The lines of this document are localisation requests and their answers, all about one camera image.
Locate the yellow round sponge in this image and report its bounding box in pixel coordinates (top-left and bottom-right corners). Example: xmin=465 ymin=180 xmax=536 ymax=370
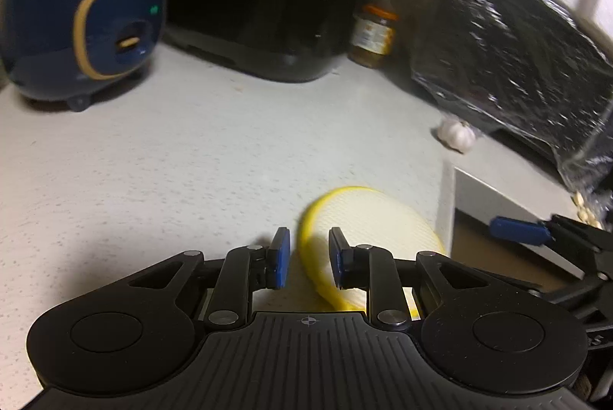
xmin=297 ymin=186 xmax=447 ymax=311

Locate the garlic bulb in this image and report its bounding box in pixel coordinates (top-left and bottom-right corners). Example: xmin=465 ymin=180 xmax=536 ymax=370
xmin=437 ymin=116 xmax=477 ymax=153

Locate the blue rice cooker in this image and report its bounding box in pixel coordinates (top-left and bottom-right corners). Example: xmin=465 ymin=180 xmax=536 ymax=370
xmin=0 ymin=0 xmax=168 ymax=111

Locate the glass jar orange lid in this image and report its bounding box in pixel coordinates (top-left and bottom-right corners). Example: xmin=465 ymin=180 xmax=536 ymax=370
xmin=347 ymin=1 xmax=398 ymax=69

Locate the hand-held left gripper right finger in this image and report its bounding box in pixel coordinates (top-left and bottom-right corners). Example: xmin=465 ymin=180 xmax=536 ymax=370
xmin=328 ymin=227 xmax=484 ymax=329

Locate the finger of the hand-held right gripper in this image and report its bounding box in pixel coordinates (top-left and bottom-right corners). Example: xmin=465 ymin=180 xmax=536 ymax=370
xmin=489 ymin=214 xmax=602 ymax=254

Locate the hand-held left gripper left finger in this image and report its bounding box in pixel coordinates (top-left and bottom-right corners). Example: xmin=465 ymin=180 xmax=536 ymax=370
xmin=129 ymin=227 xmax=291 ymax=329

